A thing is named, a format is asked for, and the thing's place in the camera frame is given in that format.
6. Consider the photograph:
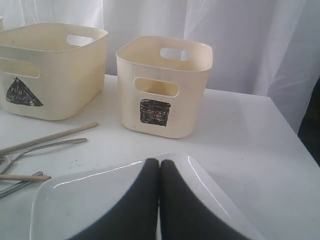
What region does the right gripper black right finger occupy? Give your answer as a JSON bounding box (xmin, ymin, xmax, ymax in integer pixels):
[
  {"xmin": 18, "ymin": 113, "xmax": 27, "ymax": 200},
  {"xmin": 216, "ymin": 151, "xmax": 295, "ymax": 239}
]
[{"xmin": 159, "ymin": 158, "xmax": 253, "ymax": 240}]

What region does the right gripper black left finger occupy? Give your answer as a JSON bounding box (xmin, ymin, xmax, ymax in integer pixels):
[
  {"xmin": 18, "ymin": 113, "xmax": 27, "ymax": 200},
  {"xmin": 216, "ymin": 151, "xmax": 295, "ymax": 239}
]
[{"xmin": 71, "ymin": 158, "xmax": 160, "ymax": 240}]

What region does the white rectangular plate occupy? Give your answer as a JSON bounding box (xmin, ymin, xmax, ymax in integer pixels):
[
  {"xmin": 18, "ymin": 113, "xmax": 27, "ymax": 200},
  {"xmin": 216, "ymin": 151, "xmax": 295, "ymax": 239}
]
[{"xmin": 29, "ymin": 153, "xmax": 263, "ymax": 240}]

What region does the long stainless steel spoon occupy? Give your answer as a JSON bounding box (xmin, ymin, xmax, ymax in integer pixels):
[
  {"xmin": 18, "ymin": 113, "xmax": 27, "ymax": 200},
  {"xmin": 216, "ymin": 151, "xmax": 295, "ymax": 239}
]
[{"xmin": 0, "ymin": 171, "xmax": 44, "ymax": 199}]

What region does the cream bin with square mark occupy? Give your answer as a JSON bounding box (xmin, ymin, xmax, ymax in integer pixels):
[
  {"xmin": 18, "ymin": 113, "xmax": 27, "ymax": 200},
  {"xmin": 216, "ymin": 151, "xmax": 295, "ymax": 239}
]
[{"xmin": 116, "ymin": 36, "xmax": 213, "ymax": 139}]

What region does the lower wooden chopstick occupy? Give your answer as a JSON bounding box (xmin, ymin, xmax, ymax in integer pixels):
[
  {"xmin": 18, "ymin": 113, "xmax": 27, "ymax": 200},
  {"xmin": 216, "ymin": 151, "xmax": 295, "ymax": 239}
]
[{"xmin": 0, "ymin": 174, "xmax": 51, "ymax": 182}]

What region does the stainless steel fork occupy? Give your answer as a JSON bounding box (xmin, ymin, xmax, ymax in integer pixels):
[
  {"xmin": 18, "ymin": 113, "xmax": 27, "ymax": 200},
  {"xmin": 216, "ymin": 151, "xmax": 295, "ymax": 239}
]
[{"xmin": 0, "ymin": 137, "xmax": 88, "ymax": 174}]

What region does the cream bin with triangle mark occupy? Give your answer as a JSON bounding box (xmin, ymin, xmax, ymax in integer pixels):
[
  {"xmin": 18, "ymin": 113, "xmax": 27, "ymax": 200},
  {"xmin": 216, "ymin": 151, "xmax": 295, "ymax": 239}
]
[{"xmin": 0, "ymin": 23, "xmax": 108, "ymax": 121}]

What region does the white curtain backdrop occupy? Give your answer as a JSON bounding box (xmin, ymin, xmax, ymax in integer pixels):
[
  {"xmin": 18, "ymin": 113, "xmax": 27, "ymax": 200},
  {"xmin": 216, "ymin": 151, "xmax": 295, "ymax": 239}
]
[{"xmin": 0, "ymin": 0, "xmax": 320, "ymax": 101}]

